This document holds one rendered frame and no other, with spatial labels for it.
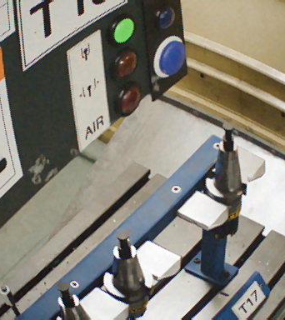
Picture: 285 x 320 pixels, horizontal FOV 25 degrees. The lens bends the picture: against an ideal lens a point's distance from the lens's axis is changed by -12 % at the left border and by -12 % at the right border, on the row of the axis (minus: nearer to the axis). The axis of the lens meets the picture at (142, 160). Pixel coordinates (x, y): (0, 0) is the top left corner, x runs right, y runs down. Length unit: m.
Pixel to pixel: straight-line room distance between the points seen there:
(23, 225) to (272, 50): 0.87
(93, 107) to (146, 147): 1.21
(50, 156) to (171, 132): 1.23
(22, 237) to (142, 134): 0.43
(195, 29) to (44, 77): 1.12
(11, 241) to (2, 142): 1.42
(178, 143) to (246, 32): 0.40
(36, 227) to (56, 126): 1.40
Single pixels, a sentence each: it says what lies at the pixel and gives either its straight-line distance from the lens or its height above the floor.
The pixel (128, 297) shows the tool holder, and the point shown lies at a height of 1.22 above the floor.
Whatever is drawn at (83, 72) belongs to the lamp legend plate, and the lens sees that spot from 0.44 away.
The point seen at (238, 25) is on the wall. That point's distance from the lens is 1.42.
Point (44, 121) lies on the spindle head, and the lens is 0.43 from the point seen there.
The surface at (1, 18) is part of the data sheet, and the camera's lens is 0.36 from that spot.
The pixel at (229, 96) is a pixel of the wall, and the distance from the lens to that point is 1.58.
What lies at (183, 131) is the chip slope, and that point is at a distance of 1.66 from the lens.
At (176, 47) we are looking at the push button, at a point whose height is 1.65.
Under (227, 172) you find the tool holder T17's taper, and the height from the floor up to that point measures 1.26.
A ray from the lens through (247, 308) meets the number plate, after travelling 1.19.
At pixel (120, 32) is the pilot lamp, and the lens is 0.45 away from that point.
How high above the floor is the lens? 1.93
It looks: 44 degrees down
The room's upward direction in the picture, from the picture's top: 6 degrees counter-clockwise
